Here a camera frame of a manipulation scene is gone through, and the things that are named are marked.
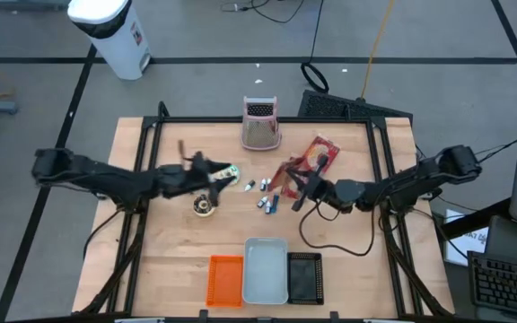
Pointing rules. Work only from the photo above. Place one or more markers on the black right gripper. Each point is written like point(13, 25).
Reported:
point(319, 188)

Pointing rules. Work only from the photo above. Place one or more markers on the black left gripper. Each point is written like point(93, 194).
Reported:
point(191, 177)

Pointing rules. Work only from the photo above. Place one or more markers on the mint green toy donut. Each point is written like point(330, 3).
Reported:
point(233, 171)

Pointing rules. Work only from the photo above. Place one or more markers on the red package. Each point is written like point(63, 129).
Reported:
point(328, 148)

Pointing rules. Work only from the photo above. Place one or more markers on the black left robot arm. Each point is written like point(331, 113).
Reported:
point(106, 179)

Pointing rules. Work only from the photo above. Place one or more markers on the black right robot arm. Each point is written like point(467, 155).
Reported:
point(420, 179)

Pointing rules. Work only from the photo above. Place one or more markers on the small white dropper bottle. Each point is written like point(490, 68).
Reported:
point(250, 185)
point(268, 207)
point(268, 183)
point(263, 184)
point(262, 202)

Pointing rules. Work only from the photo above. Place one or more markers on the small blue marker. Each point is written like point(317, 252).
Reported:
point(275, 203)

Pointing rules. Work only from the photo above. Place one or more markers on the chocolate toy donut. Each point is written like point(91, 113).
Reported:
point(202, 211)

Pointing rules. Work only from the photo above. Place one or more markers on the pink metal box grater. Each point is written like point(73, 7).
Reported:
point(260, 134)

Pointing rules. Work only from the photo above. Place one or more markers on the black perforated panel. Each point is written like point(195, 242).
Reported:
point(344, 107)

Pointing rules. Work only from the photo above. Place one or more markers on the grey plastic bin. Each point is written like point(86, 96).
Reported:
point(265, 271)

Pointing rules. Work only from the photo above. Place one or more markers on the black plastic basket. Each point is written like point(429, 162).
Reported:
point(305, 278)

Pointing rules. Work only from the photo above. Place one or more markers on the orange plastic basket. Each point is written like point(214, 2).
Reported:
point(225, 280)

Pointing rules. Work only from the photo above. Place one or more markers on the white trash can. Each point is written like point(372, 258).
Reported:
point(115, 40)

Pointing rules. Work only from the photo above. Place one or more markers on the white paper sheet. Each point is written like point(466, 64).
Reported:
point(469, 244)

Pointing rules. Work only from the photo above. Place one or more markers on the black keyboard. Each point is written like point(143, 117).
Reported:
point(507, 282)

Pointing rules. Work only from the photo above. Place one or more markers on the black metal table frame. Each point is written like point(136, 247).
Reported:
point(263, 119)

